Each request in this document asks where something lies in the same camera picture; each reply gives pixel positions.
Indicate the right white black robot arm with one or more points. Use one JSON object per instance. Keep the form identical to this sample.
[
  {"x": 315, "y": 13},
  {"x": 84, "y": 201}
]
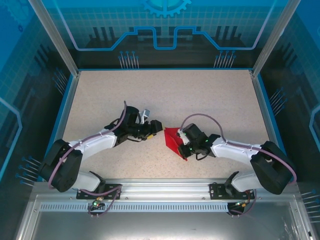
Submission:
[{"x": 237, "y": 150}]

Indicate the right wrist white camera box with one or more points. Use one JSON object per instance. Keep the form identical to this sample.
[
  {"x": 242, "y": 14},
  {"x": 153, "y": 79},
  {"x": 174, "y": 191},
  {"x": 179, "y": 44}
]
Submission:
[{"x": 184, "y": 140}]

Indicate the red square paper sheet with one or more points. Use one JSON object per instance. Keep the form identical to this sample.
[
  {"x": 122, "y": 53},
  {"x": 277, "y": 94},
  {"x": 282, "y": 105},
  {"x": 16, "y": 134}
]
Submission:
[{"x": 171, "y": 140}]

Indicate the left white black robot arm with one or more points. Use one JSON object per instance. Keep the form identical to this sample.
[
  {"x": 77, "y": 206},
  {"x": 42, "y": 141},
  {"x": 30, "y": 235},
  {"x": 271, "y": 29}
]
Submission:
[{"x": 95, "y": 142}]

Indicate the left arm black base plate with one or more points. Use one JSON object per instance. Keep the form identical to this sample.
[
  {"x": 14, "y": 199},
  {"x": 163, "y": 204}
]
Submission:
[{"x": 85, "y": 195}]

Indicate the aluminium mounting rail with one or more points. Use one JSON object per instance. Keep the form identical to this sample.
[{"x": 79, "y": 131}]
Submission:
[{"x": 162, "y": 186}]

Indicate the aluminium frame post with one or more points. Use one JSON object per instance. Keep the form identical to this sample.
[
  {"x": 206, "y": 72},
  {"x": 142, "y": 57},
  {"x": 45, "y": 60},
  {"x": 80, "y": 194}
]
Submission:
[
  {"x": 53, "y": 37},
  {"x": 275, "y": 37}
]

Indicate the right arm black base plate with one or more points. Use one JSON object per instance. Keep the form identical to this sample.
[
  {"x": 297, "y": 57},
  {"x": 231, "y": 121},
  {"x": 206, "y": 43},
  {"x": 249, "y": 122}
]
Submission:
[{"x": 217, "y": 191}]

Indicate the blue edged table side rail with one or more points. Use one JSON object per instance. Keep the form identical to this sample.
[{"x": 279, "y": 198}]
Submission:
[
  {"x": 60, "y": 125},
  {"x": 268, "y": 112}
]

